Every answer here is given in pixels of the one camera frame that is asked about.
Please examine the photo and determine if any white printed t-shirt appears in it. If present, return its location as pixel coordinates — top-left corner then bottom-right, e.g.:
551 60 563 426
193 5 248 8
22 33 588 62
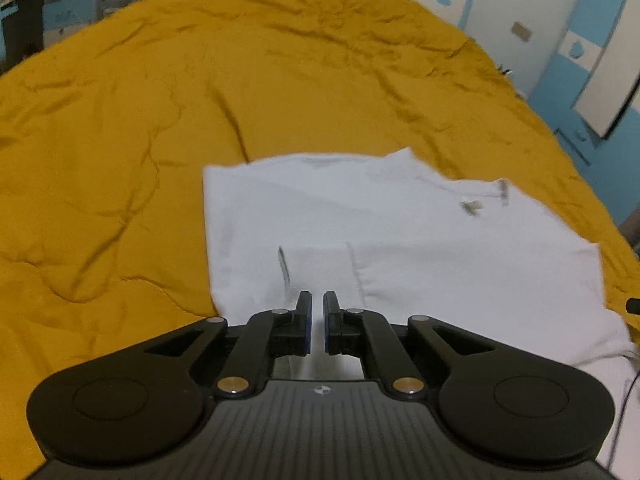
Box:
203 149 639 479

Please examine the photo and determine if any mustard yellow bed cover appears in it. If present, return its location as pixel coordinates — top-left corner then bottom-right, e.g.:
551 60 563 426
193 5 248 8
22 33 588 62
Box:
1 0 639 479

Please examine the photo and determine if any blue and white wardrobe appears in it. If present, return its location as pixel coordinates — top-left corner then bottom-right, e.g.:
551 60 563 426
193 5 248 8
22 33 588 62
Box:
528 0 639 223

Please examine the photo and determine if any grey desk with shelves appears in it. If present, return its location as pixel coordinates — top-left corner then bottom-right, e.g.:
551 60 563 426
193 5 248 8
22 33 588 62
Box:
1 0 100 73

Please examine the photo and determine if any beige wall switch plate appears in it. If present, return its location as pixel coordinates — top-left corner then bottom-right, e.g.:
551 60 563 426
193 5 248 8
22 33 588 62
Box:
511 22 533 42

